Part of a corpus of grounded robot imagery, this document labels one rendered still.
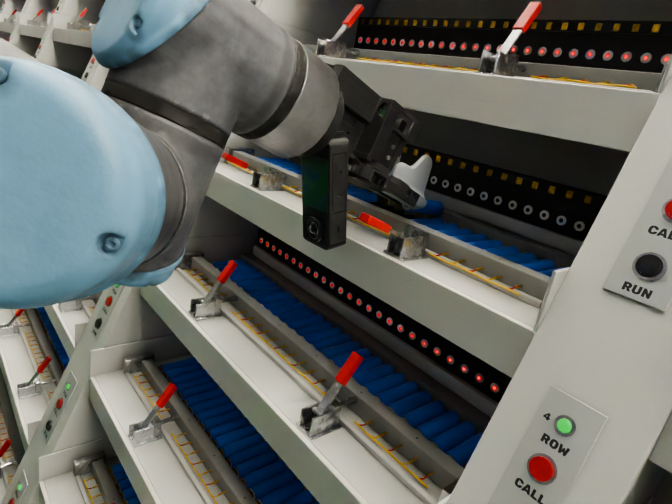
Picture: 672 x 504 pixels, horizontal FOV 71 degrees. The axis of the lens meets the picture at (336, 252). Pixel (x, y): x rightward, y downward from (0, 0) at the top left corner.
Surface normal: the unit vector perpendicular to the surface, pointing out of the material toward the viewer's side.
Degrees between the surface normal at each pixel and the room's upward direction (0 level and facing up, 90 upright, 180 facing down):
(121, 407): 22
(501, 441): 90
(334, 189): 89
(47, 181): 89
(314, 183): 123
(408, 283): 112
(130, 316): 90
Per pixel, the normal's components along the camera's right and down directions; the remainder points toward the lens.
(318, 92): 0.72, 0.17
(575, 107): -0.75, 0.07
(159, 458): 0.18, -0.93
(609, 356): -0.63, -0.28
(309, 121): 0.51, 0.59
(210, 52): 0.58, 0.34
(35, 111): 0.24, 0.15
